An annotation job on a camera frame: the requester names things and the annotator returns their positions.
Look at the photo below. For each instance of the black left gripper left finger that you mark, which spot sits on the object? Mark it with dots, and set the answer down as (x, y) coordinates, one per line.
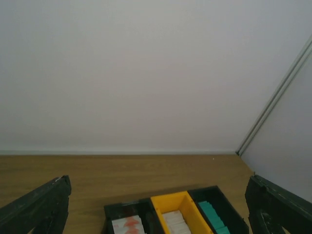
(44, 210)

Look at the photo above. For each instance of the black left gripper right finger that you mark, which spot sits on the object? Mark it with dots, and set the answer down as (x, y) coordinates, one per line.
(274, 210)

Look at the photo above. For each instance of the black right card bin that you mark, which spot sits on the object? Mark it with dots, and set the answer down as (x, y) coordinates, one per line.
(223, 207)

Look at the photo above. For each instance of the black card bin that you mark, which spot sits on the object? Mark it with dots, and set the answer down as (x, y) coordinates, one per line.
(223, 207)
(141, 209)

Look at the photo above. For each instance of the teal card stack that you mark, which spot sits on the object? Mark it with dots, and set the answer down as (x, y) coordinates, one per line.
(213, 218)

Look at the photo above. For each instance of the yellow middle card bin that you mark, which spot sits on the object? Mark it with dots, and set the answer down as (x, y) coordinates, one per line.
(180, 201)

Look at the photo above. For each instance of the red white card stack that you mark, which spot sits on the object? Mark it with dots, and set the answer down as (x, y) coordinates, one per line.
(128, 225)

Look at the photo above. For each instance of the black left card bin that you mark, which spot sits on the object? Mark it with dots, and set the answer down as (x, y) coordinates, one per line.
(141, 209)

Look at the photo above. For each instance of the aluminium corner post right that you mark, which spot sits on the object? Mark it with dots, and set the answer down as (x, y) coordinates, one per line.
(290, 75)

